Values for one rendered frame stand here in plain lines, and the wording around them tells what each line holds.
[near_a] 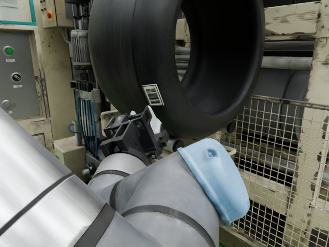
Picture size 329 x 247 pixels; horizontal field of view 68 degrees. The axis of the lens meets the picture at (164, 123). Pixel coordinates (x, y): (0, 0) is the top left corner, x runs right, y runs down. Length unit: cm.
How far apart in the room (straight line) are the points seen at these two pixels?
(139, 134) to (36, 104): 82
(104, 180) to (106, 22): 47
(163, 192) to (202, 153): 5
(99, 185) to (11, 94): 90
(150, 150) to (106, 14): 40
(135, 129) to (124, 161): 8
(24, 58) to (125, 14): 63
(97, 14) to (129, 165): 50
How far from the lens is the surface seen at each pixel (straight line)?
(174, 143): 72
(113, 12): 66
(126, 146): 35
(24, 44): 115
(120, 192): 24
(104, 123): 97
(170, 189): 18
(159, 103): 60
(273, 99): 106
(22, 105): 116
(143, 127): 40
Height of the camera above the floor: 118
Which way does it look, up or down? 16 degrees down
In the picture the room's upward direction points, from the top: straight up
